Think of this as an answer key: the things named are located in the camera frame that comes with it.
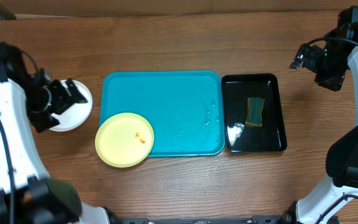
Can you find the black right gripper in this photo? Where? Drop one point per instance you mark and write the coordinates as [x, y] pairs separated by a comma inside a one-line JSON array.
[[334, 83]]

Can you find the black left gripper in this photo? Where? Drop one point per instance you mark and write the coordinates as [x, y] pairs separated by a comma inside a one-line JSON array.
[[64, 98]]

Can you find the white plate with stain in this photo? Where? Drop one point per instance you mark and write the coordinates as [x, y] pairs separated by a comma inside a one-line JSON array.
[[77, 114]]

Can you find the yellow plate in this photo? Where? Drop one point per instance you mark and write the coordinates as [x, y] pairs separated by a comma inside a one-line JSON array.
[[124, 140]]

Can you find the green yellow sponge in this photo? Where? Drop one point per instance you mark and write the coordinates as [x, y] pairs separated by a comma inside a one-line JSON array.
[[255, 106]]

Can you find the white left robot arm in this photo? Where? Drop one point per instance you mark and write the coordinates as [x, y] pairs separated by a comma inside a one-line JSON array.
[[28, 194]]

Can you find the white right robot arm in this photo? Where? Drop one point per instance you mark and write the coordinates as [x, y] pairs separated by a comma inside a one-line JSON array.
[[340, 184]]

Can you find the black plastic tray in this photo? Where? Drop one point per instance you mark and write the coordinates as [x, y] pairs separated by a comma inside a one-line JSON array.
[[271, 137]]

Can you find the teal plastic tray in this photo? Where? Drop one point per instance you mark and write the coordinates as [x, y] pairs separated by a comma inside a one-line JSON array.
[[184, 108]]

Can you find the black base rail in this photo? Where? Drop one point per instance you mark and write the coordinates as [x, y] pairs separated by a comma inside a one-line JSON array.
[[258, 219]]

